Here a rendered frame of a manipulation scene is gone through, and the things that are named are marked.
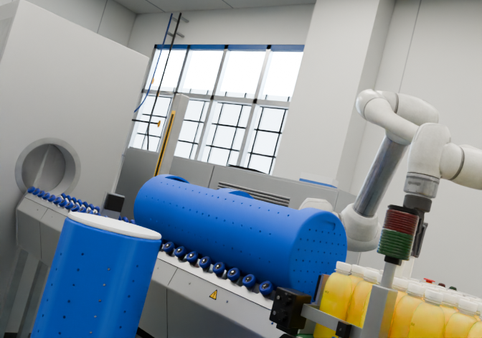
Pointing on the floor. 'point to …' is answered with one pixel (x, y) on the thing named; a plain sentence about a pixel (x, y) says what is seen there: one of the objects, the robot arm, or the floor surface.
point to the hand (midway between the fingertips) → (402, 267)
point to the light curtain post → (171, 135)
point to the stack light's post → (379, 312)
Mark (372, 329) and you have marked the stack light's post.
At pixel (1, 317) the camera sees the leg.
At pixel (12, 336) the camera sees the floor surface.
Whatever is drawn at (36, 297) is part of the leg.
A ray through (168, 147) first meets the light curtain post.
